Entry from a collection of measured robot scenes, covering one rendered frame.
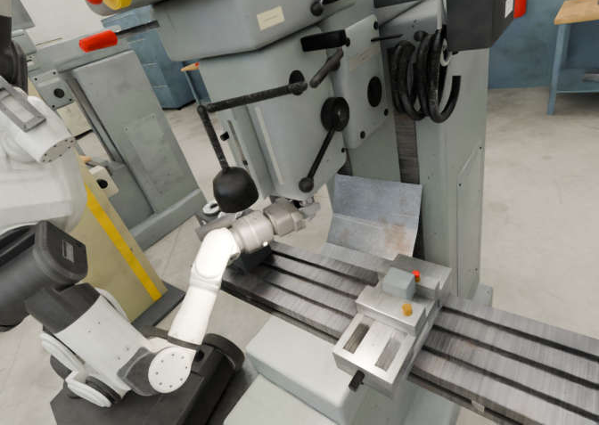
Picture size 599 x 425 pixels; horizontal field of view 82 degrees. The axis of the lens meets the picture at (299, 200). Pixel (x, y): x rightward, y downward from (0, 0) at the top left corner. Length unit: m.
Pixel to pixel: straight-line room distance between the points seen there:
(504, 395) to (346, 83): 0.71
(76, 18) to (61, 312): 9.87
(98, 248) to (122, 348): 1.81
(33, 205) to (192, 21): 0.41
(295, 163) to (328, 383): 0.58
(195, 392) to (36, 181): 0.96
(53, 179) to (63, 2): 9.70
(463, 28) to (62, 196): 0.79
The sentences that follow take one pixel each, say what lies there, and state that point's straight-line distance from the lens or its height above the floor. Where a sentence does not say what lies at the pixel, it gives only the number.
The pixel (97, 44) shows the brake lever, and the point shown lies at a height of 1.70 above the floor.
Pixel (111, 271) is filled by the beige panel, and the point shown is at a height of 0.45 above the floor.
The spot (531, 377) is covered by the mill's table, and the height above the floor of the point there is 0.93.
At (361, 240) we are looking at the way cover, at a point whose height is 0.90.
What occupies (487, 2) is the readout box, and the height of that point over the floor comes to 1.59.
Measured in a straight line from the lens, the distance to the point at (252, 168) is 0.70.
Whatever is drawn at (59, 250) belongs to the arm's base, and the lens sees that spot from 0.70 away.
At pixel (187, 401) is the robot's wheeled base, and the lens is 1.45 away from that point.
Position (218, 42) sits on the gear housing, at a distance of 0.62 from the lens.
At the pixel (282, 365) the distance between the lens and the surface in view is 1.05.
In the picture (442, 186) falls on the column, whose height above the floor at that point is 1.09.
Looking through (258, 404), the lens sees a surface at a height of 0.73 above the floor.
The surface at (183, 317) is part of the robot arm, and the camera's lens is 0.79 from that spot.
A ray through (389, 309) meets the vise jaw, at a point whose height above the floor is 1.04.
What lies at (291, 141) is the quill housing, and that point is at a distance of 0.66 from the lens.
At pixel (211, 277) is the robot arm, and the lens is 0.77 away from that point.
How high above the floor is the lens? 1.70
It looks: 32 degrees down
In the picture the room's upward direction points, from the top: 17 degrees counter-clockwise
